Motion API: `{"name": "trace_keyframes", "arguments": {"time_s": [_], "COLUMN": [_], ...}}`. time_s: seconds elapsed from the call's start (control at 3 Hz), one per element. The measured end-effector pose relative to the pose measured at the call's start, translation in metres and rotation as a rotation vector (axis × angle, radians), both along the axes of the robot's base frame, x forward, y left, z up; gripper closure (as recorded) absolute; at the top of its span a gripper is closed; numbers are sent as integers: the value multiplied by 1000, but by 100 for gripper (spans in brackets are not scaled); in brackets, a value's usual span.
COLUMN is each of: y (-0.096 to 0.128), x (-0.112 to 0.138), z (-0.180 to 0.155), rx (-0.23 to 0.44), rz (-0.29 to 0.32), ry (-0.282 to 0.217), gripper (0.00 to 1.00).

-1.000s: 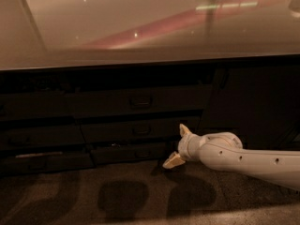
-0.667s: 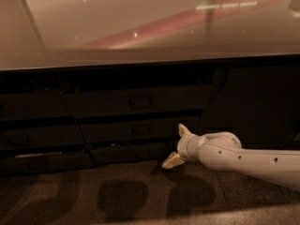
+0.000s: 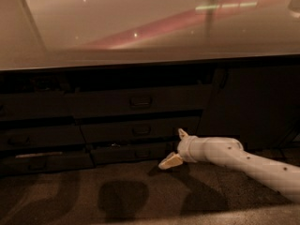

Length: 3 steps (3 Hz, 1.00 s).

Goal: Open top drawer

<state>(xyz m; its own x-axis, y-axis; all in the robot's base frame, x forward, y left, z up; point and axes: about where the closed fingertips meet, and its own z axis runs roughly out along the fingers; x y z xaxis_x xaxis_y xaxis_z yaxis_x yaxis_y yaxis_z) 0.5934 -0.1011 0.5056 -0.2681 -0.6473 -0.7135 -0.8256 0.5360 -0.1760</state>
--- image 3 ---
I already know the dark cabinet door handle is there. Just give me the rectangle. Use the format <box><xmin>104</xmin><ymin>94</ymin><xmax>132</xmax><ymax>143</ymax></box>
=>
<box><xmin>219</xmin><ymin>69</ymin><xmax>229</xmax><ymax>89</ymax></box>

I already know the dark drawer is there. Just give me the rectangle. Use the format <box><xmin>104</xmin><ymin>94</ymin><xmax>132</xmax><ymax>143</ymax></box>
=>
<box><xmin>81</xmin><ymin>116</ymin><xmax>199</xmax><ymax>143</ymax></box>
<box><xmin>65</xmin><ymin>84</ymin><xmax>212</xmax><ymax>119</ymax></box>
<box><xmin>0</xmin><ymin>126</ymin><xmax>85</xmax><ymax>151</ymax></box>
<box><xmin>91</xmin><ymin>142</ymin><xmax>178</xmax><ymax>165</ymax></box>
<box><xmin>0</xmin><ymin>151</ymin><xmax>94</xmax><ymax>176</ymax></box>
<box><xmin>0</xmin><ymin>92</ymin><xmax>70</xmax><ymax>121</ymax></box>

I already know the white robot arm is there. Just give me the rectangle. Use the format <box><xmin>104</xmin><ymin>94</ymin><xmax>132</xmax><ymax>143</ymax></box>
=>
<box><xmin>158</xmin><ymin>128</ymin><xmax>300</xmax><ymax>203</ymax></box>

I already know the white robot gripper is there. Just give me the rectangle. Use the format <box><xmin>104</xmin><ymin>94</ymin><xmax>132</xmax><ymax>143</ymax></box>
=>
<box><xmin>158</xmin><ymin>128</ymin><xmax>203</xmax><ymax>170</ymax></box>

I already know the dark cabinet door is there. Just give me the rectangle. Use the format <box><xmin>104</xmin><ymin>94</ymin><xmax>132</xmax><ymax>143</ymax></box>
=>
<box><xmin>197</xmin><ymin>66</ymin><xmax>300</xmax><ymax>150</ymax></box>

